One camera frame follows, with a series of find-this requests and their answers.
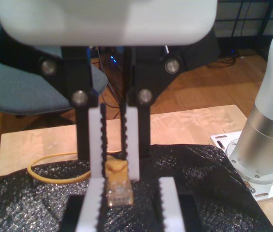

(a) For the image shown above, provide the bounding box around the black bubble mat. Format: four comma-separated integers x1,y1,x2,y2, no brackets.
0,144,273,232

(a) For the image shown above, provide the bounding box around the blue office chair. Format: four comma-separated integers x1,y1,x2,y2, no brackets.
0,0,108,161

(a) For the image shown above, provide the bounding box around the black grid rack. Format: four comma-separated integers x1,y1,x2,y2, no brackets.
215,0,273,39

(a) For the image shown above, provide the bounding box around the yellow network cable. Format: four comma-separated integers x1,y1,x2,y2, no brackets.
28,151,135,206

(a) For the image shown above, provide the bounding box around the black floor cable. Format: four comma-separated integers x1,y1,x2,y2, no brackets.
205,49,241,70

